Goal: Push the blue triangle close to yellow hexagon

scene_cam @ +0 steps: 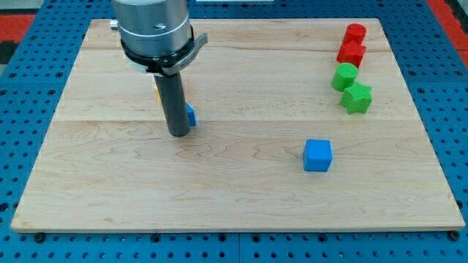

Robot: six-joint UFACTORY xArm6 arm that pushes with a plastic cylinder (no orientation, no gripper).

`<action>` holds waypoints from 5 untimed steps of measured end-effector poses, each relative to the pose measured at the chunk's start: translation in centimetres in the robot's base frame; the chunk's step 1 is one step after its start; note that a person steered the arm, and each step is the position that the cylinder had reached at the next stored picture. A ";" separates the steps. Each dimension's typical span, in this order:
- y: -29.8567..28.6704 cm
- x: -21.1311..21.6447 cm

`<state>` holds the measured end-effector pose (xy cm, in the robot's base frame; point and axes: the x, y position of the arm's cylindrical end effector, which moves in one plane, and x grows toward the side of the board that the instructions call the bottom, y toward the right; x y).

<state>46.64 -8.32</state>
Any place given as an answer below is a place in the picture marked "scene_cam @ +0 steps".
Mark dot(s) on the red star block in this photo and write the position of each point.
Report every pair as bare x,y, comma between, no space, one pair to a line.
351,52

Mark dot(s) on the blue cube block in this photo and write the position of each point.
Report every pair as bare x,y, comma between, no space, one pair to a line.
317,155

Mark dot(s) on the green cylinder block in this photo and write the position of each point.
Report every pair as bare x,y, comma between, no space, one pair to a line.
344,76

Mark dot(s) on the wooden board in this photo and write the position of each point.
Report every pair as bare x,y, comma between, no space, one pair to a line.
260,90

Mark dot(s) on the red cylinder block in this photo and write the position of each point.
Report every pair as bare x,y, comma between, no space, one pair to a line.
355,32

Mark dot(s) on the blue triangle block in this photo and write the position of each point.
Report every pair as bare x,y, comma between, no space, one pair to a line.
191,115

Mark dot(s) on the green star block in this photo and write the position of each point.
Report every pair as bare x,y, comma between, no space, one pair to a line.
356,98

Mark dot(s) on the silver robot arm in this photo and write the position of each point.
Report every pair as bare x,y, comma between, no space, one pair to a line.
157,34

